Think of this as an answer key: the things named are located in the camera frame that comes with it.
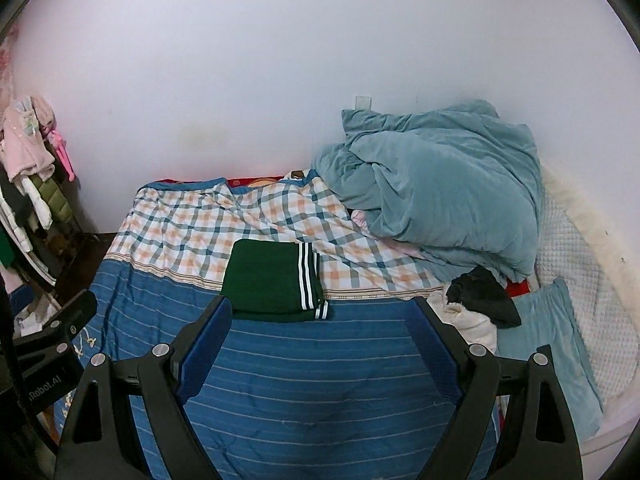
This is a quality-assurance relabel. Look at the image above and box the black garment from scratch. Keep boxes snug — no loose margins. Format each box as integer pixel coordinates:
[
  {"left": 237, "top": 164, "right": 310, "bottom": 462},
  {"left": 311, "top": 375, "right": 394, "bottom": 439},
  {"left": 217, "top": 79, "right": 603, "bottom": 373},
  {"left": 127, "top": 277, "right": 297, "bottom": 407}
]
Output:
[{"left": 445, "top": 265, "right": 523, "bottom": 330}]

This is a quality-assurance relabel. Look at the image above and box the white hanging garment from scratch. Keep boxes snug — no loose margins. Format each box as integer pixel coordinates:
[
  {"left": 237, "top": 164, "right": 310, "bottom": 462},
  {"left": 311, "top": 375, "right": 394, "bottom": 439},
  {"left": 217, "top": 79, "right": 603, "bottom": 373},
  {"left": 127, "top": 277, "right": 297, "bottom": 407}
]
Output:
[{"left": 0, "top": 175, "right": 55, "bottom": 253}]

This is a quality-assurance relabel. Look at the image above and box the olive padded vest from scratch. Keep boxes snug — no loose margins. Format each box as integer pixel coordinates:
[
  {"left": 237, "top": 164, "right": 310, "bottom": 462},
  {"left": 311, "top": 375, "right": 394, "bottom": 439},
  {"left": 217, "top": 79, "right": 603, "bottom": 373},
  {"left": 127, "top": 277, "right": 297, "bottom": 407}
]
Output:
[{"left": 30, "top": 174, "right": 76, "bottom": 226}]

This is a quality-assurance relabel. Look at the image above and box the pale pink cloth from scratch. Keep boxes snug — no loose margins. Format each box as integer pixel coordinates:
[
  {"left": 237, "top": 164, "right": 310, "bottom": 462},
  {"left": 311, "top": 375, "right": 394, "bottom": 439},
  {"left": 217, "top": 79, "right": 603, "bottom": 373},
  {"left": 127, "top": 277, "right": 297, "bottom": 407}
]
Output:
[{"left": 350, "top": 209, "right": 426, "bottom": 261}]

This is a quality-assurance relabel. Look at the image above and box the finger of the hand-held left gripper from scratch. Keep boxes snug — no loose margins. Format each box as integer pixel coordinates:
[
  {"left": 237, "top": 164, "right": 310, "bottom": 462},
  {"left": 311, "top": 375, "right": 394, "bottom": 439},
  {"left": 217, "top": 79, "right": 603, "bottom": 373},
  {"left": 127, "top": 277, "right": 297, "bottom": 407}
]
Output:
[{"left": 14, "top": 289, "right": 99, "bottom": 366}]

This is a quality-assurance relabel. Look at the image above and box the bright pink hanger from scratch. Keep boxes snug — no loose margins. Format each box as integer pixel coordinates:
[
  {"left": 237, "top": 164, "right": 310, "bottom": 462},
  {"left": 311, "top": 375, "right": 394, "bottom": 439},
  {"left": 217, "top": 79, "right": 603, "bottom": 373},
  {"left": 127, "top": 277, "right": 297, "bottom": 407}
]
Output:
[{"left": 47, "top": 129, "right": 77, "bottom": 182}]

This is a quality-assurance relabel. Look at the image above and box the pink hanging garment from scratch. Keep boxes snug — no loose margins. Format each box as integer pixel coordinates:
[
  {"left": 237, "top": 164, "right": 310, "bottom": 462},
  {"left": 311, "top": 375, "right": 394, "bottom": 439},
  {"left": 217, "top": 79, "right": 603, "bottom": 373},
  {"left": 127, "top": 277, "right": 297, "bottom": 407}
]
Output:
[{"left": 0, "top": 95, "right": 57, "bottom": 183}]

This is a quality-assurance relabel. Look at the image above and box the light blue pillow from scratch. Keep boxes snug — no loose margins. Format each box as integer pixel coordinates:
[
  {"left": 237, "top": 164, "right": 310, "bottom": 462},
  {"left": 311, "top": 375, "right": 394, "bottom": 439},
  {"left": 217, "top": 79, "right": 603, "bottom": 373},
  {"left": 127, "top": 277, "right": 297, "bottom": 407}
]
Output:
[{"left": 495, "top": 277, "right": 606, "bottom": 438}]

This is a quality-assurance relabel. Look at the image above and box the blue striped plaid bedsheet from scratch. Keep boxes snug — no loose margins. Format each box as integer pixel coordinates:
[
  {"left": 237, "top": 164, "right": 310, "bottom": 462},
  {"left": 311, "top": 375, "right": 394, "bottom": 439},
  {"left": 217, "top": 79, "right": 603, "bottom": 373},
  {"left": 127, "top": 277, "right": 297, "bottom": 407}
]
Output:
[{"left": 55, "top": 176, "right": 506, "bottom": 480}]

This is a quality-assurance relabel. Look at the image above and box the green jacket with white stripes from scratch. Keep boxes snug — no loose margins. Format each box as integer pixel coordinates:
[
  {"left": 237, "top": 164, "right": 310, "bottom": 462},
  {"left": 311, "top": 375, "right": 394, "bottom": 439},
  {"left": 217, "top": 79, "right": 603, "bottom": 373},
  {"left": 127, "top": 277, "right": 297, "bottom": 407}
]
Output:
[{"left": 220, "top": 239, "right": 332, "bottom": 323}]

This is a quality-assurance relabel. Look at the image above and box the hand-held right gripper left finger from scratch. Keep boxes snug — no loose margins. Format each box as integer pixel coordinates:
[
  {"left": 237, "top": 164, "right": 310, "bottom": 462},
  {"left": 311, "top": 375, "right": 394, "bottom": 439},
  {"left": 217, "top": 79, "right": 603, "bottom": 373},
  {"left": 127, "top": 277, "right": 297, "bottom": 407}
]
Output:
[{"left": 52, "top": 295, "right": 234, "bottom": 480}]

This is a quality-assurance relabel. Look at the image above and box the white quilted blanket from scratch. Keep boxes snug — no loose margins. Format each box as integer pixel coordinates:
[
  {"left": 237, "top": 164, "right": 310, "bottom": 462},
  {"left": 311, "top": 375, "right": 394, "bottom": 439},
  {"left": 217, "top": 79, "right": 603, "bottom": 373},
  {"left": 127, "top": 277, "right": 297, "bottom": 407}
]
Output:
[{"left": 532, "top": 165, "right": 640, "bottom": 411}]

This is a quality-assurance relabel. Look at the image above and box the cream garment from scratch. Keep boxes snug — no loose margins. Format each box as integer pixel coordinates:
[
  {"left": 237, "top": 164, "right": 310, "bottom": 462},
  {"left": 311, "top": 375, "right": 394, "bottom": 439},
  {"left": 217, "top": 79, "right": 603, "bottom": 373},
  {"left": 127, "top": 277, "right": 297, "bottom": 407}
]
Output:
[{"left": 425, "top": 287, "right": 501, "bottom": 356}]

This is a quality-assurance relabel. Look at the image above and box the blue-grey duvet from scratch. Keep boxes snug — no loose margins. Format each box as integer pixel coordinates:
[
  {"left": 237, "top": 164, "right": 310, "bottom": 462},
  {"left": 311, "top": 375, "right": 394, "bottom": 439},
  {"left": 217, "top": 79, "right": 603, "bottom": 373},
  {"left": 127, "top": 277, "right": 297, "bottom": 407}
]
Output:
[{"left": 311, "top": 99, "right": 547, "bottom": 283}]

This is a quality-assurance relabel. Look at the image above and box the red mattress cover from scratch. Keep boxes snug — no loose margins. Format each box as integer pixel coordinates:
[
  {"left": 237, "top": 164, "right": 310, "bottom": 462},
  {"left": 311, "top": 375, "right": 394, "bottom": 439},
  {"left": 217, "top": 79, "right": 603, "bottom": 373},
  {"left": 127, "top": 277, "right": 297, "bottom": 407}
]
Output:
[{"left": 150, "top": 174, "right": 532, "bottom": 306}]

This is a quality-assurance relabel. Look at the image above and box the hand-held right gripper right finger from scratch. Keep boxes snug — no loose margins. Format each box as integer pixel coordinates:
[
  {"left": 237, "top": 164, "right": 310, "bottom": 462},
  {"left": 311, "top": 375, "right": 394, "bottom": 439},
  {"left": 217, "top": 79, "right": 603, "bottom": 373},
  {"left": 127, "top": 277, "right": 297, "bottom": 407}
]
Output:
[{"left": 406, "top": 296, "right": 583, "bottom": 480}]

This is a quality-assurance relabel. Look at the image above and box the metal clothes rack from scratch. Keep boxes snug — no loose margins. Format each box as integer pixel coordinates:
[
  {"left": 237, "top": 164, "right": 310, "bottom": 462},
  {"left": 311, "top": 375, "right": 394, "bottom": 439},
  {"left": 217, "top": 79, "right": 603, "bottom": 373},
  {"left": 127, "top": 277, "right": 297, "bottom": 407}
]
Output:
[{"left": 0, "top": 95, "right": 101, "bottom": 311}]

